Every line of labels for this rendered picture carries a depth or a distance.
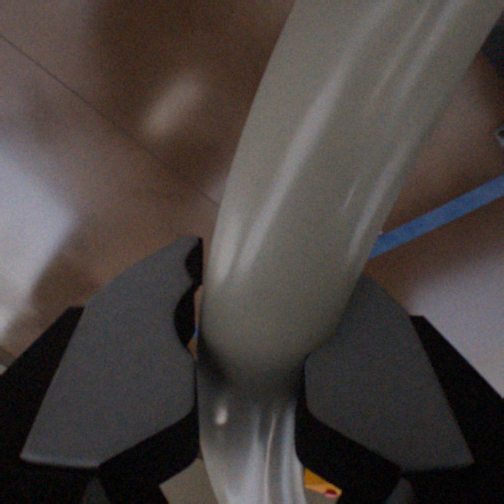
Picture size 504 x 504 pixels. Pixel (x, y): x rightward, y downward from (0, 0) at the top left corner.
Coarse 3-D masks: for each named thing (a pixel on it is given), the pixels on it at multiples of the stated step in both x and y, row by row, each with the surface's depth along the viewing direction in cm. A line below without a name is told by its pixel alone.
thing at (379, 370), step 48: (336, 336) 8; (384, 336) 8; (336, 384) 7; (384, 384) 7; (432, 384) 7; (336, 432) 6; (384, 432) 6; (432, 432) 6; (336, 480) 6; (384, 480) 6
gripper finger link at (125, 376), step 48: (192, 240) 11; (144, 288) 9; (192, 288) 9; (96, 336) 8; (144, 336) 8; (192, 336) 10; (96, 384) 7; (144, 384) 7; (192, 384) 7; (48, 432) 6; (96, 432) 6; (144, 432) 6; (192, 432) 6
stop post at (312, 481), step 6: (306, 474) 108; (312, 474) 106; (306, 480) 106; (312, 480) 105; (318, 480) 103; (324, 480) 101; (306, 486) 105; (312, 486) 104; (318, 486) 102; (324, 486) 101; (330, 486) 100; (336, 492) 105
